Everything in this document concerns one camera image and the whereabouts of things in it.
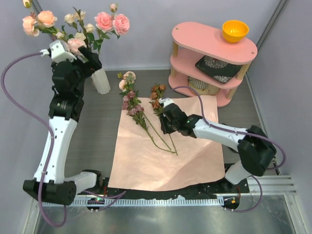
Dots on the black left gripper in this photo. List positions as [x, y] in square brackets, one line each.
[94, 64]

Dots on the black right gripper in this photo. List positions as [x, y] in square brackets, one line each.
[163, 118]

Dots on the light pink peony stem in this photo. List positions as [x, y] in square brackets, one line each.
[73, 45]

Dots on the brown rose flower stem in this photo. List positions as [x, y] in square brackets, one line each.
[157, 92]

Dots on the cream rose flower stem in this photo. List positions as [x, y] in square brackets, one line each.
[84, 31]

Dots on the peach rose flower stem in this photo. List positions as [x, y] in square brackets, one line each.
[127, 81]

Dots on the mauve flower stem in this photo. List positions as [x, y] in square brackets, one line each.
[132, 105]

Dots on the pink rose flower stem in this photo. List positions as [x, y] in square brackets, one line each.
[110, 24]

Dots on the pink wrapping paper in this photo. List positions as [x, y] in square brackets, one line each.
[153, 161]

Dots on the peach peony flower stem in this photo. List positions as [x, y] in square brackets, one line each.
[40, 21]

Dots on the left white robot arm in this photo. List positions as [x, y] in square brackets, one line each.
[64, 113]

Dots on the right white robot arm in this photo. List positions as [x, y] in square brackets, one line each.
[255, 152]

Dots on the white ribbed ceramic vase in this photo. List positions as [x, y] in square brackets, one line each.
[100, 81]

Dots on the striped ceramic bowl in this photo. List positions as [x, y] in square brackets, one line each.
[201, 87]

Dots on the pink three-tier shelf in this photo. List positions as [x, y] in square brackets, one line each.
[192, 41]

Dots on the black floral square plate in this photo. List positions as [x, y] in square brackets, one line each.
[217, 69]

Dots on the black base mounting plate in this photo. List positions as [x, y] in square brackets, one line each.
[198, 191]

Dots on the orange plastic bowl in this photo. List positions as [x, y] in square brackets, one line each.
[234, 31]

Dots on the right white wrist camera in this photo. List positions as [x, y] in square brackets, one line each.
[165, 101]

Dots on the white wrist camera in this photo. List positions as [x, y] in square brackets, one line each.
[58, 51]
[165, 101]

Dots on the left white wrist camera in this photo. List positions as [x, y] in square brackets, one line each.
[58, 51]

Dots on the white perforated cable duct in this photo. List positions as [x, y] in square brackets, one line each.
[91, 201]

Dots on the aluminium frame rail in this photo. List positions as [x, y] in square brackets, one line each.
[268, 185]

